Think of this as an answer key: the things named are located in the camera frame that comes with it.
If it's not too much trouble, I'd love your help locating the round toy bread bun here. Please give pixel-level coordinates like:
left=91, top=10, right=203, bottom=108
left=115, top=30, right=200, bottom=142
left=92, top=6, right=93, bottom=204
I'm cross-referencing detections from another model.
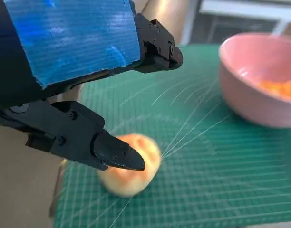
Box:
left=97, top=133, right=162, bottom=198

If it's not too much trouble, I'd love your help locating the white cabinet with wide grille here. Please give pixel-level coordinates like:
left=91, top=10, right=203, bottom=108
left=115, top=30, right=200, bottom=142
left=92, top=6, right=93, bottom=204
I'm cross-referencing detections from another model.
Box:
left=181, top=0, right=291, bottom=46

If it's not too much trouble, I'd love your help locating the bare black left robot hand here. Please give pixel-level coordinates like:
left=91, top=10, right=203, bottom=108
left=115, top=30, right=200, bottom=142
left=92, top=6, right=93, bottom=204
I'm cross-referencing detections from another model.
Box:
left=0, top=0, right=184, bottom=171

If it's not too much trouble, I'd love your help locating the green cutting mat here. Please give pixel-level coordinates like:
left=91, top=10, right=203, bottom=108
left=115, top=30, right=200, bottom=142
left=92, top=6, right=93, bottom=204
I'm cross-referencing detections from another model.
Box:
left=49, top=44, right=291, bottom=228

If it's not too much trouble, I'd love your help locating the long braided toy bread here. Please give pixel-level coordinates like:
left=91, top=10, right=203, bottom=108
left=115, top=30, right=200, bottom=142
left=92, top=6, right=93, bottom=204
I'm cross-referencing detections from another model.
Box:
left=258, top=79, right=291, bottom=100

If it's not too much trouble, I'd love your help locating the pink bowl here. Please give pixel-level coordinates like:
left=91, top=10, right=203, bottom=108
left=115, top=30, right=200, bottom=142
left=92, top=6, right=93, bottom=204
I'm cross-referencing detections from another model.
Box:
left=218, top=32, right=291, bottom=129

